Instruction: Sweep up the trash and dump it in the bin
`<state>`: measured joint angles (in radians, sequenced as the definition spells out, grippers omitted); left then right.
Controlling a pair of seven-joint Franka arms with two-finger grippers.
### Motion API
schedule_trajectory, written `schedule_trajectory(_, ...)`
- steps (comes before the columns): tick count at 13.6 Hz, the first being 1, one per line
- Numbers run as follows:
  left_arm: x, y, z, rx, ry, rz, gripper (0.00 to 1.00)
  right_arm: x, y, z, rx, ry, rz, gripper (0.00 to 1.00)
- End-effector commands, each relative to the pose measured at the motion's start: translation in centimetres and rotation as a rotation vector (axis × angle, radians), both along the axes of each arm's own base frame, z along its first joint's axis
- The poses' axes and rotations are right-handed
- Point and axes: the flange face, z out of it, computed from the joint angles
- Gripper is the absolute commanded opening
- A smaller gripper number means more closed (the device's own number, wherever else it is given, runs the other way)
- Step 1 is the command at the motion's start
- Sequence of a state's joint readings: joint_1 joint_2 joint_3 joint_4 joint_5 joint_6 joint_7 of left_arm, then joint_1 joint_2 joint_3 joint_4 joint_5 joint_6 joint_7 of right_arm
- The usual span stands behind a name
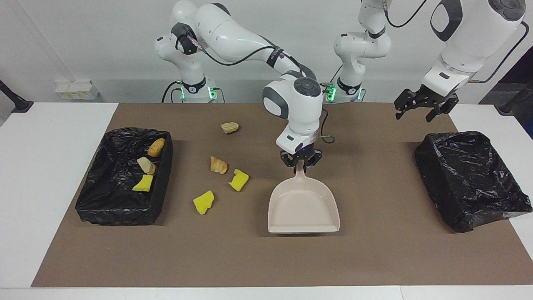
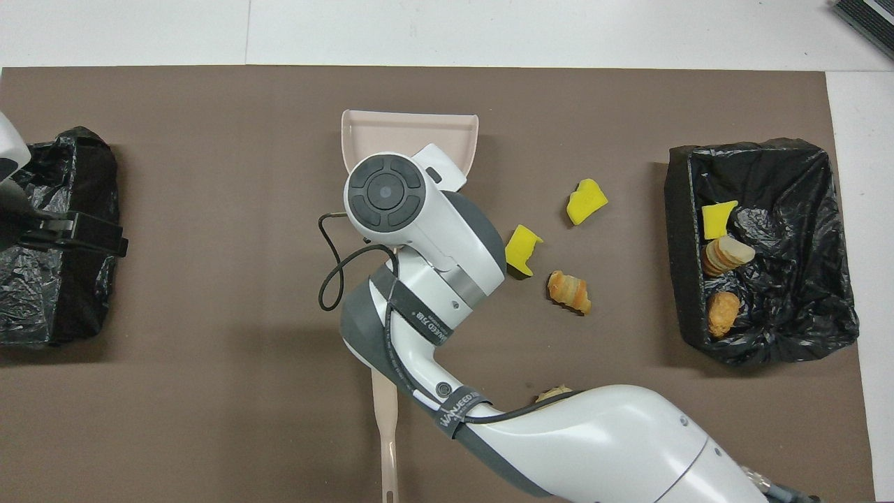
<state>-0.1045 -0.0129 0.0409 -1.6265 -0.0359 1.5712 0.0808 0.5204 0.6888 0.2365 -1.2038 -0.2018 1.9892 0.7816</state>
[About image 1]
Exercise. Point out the white wall socket box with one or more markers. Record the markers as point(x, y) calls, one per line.
point(77, 89)

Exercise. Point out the golden croissant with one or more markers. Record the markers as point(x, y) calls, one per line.
point(218, 165)

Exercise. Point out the orange striped bread roll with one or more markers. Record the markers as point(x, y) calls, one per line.
point(146, 166)

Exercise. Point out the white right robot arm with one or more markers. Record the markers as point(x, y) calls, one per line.
point(295, 104)

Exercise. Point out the yellow sponge with green side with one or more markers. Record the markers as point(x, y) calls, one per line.
point(143, 183)

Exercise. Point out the black stand pole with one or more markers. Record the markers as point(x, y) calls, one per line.
point(14, 100)
point(514, 100)

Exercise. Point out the bin with black trash bag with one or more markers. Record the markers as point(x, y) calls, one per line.
point(470, 179)
point(112, 196)

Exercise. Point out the beige plastic dustpan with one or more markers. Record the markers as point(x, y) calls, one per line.
point(304, 208)

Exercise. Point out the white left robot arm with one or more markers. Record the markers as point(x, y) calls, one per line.
point(466, 33)

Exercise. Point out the brown table mat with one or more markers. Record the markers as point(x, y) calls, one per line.
point(266, 258)

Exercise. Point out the dark background panel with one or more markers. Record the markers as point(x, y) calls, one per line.
point(520, 71)

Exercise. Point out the brown oval bread roll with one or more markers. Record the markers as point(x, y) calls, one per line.
point(156, 147)

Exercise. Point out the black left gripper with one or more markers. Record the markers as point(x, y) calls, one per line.
point(431, 96)

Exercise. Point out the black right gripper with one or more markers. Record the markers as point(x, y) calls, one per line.
point(302, 155)

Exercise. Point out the pale yellow pastry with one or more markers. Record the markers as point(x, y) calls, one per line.
point(230, 127)

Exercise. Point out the notched yellow sponge piece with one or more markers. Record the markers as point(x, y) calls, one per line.
point(238, 180)

